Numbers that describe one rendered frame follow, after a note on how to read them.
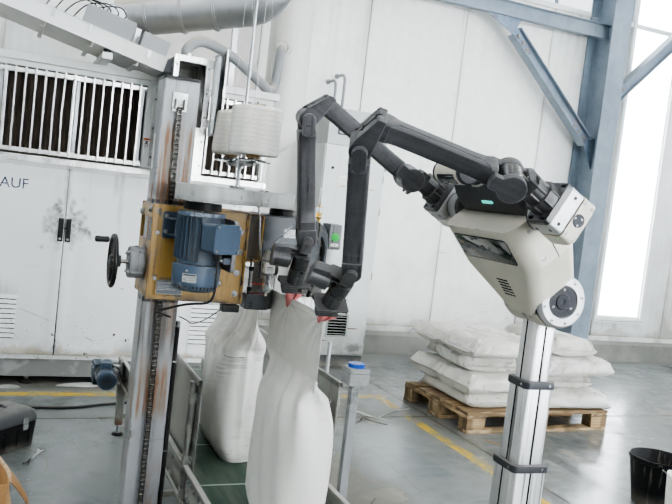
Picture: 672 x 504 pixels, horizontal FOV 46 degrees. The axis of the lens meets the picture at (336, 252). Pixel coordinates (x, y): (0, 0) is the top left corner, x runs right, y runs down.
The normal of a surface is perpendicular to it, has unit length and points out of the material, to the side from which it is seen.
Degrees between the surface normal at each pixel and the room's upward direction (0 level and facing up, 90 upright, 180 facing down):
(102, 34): 90
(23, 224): 90
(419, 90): 90
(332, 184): 90
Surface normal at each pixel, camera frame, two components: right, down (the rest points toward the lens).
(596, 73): -0.91, -0.08
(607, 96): 0.39, 0.11
